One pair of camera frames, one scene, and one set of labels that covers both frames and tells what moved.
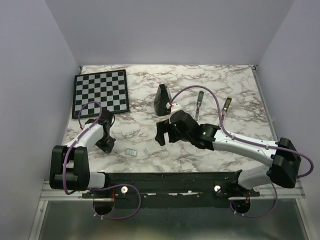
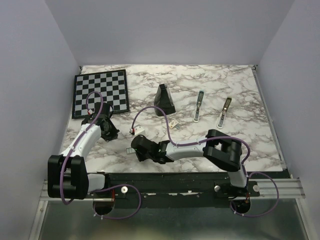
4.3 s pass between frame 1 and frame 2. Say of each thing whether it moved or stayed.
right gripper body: moved
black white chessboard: stayed
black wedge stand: stayed
